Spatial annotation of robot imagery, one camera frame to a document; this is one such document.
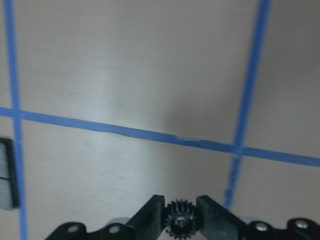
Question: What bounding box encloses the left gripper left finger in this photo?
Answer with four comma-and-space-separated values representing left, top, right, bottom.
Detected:
46, 195, 165, 240

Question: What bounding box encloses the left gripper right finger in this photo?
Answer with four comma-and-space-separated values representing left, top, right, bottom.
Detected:
196, 195, 320, 240

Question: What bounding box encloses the black bearing gear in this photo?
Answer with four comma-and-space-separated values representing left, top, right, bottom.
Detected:
164, 199, 199, 240

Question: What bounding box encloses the black brake pad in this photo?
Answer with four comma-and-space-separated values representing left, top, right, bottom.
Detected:
0, 138, 20, 211

